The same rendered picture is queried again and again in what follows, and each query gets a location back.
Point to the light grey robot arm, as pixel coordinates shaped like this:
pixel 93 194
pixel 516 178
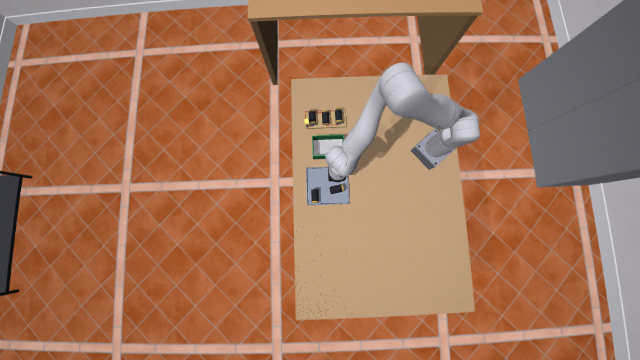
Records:
pixel 406 96

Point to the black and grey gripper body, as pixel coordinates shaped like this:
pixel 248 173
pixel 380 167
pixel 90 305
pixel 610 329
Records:
pixel 333 178

